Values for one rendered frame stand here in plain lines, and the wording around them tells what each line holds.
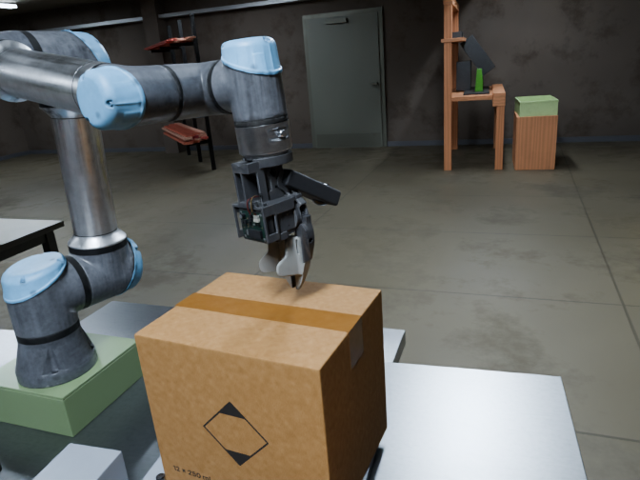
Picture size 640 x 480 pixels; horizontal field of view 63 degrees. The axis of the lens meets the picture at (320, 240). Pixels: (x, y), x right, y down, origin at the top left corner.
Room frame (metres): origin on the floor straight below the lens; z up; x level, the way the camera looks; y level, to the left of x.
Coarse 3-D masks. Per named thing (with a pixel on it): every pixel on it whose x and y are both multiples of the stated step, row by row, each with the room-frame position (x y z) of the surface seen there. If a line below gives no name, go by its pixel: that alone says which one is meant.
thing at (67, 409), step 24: (96, 336) 1.07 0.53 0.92; (120, 360) 0.98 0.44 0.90; (0, 384) 0.90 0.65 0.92; (72, 384) 0.88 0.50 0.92; (96, 384) 0.91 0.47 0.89; (120, 384) 0.96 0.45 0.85; (0, 408) 0.90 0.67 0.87; (24, 408) 0.87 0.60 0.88; (48, 408) 0.85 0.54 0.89; (72, 408) 0.85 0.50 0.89; (96, 408) 0.89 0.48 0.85; (72, 432) 0.83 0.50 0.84
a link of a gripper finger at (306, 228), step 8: (304, 216) 0.72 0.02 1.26; (304, 224) 0.72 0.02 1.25; (296, 232) 0.73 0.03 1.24; (304, 232) 0.71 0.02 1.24; (312, 232) 0.72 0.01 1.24; (304, 240) 0.72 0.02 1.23; (312, 240) 0.72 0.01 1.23; (304, 248) 0.72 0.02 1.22; (312, 248) 0.72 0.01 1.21; (304, 256) 0.72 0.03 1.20
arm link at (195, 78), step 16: (176, 64) 0.76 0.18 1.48; (192, 64) 0.77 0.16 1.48; (208, 64) 0.77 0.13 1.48; (192, 80) 0.74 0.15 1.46; (208, 80) 0.74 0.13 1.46; (192, 96) 0.73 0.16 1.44; (208, 96) 0.75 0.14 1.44; (192, 112) 0.75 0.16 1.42; (208, 112) 0.77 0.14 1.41; (224, 112) 0.76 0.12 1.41
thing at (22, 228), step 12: (0, 228) 2.62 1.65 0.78; (12, 228) 2.60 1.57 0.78; (24, 228) 2.58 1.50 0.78; (36, 228) 2.56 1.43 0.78; (48, 228) 2.57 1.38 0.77; (0, 240) 2.39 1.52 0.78; (12, 240) 2.38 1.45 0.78; (24, 240) 2.43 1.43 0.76; (36, 240) 2.55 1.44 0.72; (48, 240) 2.60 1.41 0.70; (0, 252) 2.35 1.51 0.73; (12, 252) 2.41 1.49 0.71
